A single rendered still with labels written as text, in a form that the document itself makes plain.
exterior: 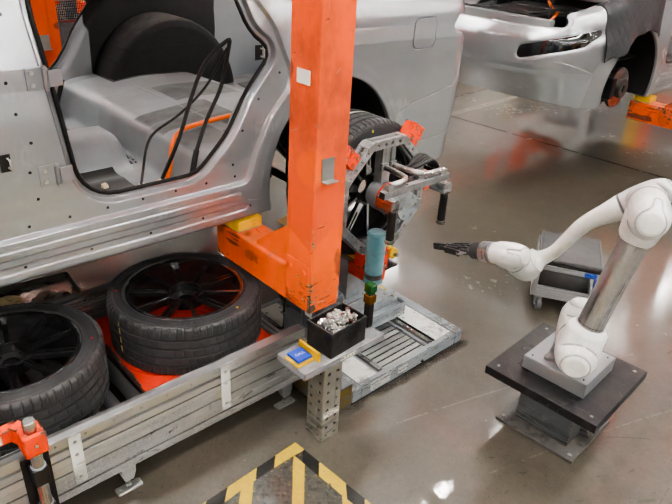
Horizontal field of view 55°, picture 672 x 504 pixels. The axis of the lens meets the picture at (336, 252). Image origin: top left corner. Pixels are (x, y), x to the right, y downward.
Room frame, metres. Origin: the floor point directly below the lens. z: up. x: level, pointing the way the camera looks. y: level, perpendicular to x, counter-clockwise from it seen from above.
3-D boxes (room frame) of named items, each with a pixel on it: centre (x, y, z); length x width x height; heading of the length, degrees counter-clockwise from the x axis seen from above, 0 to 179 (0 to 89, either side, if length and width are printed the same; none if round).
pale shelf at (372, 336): (2.09, -0.01, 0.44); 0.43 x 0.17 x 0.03; 134
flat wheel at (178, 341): (2.37, 0.65, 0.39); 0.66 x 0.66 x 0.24
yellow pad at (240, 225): (2.66, 0.44, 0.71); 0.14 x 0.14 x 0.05; 44
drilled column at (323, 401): (2.07, 0.01, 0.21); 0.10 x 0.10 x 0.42; 44
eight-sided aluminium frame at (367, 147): (2.71, -0.18, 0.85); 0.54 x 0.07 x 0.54; 134
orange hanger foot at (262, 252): (2.54, 0.32, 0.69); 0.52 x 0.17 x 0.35; 44
